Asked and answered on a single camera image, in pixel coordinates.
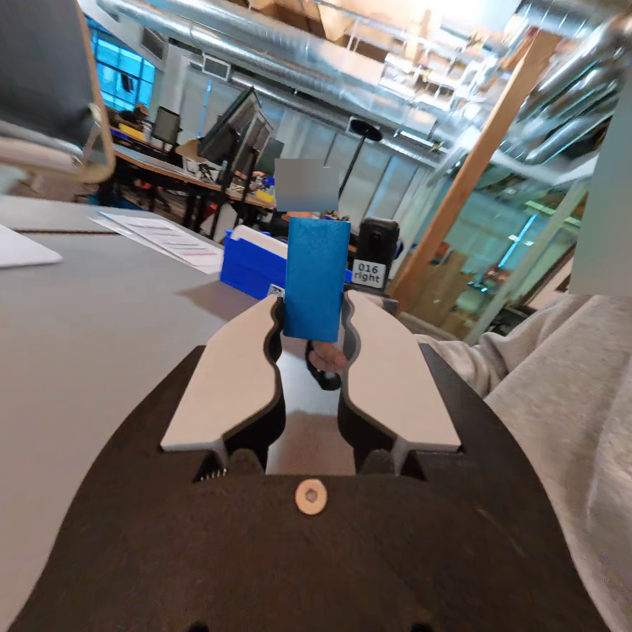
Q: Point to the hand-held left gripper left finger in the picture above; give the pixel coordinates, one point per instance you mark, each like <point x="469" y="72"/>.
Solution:
<point x="227" y="385"/>

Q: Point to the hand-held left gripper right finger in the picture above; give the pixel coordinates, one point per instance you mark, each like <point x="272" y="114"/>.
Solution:
<point x="400" y="390"/>

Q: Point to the blue rectangular block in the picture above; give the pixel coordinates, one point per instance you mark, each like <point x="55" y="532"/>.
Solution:
<point x="316" y="281"/>

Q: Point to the blue bin with square tag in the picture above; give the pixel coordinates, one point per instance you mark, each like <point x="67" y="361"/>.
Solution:
<point x="247" y="271"/>

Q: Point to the person's right forearm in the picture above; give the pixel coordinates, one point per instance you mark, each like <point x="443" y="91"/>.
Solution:
<point x="459" y="360"/>

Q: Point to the grey desk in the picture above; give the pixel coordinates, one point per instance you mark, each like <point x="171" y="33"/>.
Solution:
<point x="98" y="345"/>

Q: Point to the background wooden desk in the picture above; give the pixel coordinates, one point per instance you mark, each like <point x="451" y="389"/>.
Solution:
<point x="158" y="163"/>

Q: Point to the person's right hand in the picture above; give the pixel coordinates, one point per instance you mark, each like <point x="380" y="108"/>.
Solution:
<point x="330" y="358"/>

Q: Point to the cardboard box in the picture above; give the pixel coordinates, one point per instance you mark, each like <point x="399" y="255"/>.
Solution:
<point x="444" y="291"/>

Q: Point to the black round floor lamp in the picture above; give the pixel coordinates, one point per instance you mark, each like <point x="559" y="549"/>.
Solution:
<point x="364" y="129"/>

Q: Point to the printed paper sheet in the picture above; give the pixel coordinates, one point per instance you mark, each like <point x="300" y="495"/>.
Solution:
<point x="163" y="242"/>

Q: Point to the person's grey sweatshirt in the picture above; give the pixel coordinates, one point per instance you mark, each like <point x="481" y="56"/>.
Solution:
<point x="568" y="419"/>

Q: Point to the large black monitor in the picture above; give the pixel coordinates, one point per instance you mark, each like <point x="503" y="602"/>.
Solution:
<point x="232" y="133"/>

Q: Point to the silver ventilation ducts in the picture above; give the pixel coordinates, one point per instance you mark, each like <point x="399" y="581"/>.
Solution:
<point x="276" y="54"/>

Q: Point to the small black monitor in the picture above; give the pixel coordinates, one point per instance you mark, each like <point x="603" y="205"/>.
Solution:
<point x="165" y="124"/>

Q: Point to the white rounded pad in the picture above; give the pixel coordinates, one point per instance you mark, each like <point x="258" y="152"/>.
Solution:
<point x="24" y="249"/>

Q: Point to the dark board with tan rim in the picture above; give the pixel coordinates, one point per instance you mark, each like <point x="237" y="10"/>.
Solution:
<point x="44" y="64"/>

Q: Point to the wooden post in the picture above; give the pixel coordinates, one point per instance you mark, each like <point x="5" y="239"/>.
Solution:
<point x="469" y="173"/>

